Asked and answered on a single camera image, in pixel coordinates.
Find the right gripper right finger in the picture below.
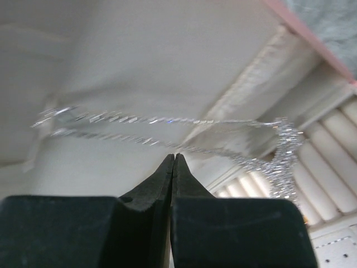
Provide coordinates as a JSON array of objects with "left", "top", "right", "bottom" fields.
[{"left": 171, "top": 154, "right": 318, "bottom": 268}]

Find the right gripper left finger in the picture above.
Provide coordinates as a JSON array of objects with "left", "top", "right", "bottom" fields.
[{"left": 1, "top": 154, "right": 174, "bottom": 267}]

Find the chain necklace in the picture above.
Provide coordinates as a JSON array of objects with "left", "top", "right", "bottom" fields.
[{"left": 30, "top": 106, "right": 307, "bottom": 204}]

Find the pink jewelry box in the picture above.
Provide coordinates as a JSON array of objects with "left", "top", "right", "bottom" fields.
[{"left": 1, "top": 1, "right": 356, "bottom": 267}]

